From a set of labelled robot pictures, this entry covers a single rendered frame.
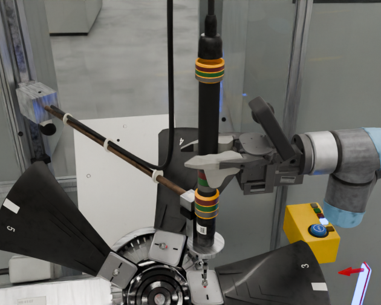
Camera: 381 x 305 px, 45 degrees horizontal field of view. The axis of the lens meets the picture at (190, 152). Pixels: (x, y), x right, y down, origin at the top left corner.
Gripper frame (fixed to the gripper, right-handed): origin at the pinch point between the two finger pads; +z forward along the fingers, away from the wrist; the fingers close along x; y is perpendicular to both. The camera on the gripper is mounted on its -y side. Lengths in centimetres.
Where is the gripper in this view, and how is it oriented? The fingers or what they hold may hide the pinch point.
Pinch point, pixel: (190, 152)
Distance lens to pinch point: 75.7
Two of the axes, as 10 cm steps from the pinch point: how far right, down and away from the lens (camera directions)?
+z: -9.9, 0.8, -1.3
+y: 0.0, 8.6, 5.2
